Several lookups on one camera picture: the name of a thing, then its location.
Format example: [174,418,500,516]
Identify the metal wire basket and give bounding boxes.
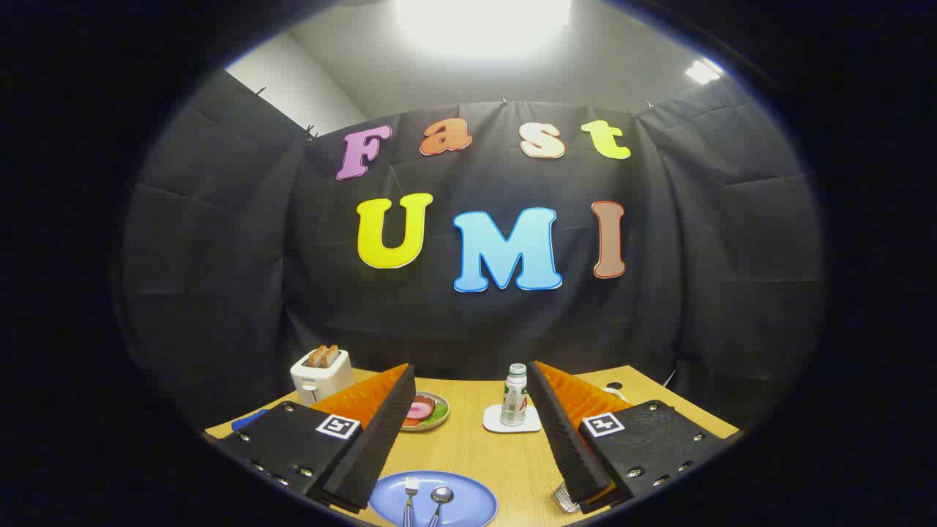
[550,482,583,515]

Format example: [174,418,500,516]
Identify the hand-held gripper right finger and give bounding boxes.
[527,361,725,513]

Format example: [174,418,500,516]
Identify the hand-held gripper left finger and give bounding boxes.
[216,364,417,513]

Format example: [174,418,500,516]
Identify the spoon with checkered handle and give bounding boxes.
[427,486,455,527]

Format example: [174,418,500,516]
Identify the grey plate of food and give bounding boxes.
[400,392,450,433]

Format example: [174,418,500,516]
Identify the blue folded cloth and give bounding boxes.
[231,408,272,433]

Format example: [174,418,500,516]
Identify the white square coaster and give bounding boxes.
[482,404,542,434]

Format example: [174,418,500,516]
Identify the blue round plate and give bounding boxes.
[368,471,499,527]

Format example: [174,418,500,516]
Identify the large ceiling light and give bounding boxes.
[395,0,572,59]

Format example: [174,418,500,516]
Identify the white toaster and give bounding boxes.
[290,350,354,405]

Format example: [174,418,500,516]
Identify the small ceiling light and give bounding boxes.
[684,59,722,85]

